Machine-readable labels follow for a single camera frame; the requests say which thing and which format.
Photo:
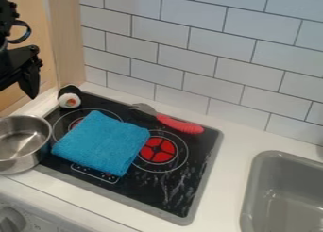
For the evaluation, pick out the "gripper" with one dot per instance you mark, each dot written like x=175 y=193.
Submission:
x=21 y=69

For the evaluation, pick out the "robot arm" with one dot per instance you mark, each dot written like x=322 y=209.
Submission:
x=5 y=9

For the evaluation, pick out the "silver pot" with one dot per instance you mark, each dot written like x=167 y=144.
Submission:
x=20 y=143

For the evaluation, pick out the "toy sushi roll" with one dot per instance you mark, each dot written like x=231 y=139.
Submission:
x=70 y=97

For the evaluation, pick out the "blue cloth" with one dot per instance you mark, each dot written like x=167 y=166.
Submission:
x=101 y=143

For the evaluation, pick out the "toy stove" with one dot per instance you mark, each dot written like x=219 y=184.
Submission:
x=176 y=176

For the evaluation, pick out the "toy sink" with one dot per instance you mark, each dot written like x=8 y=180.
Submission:
x=286 y=195

